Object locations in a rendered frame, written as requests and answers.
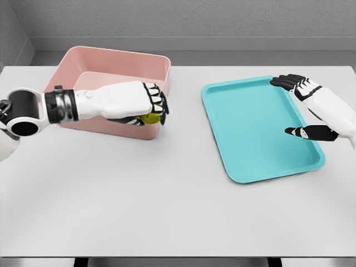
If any pink basket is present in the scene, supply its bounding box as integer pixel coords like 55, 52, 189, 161
43, 46, 172, 141

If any blue tray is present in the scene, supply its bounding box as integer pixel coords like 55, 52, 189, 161
200, 75, 326, 185

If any yellow-green tennis ball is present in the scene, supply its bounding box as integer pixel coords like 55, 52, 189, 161
140, 112, 161, 126

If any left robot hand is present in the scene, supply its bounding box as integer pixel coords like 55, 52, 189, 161
101, 81, 170, 127

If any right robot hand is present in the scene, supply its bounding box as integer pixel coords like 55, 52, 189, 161
270, 73, 354, 142

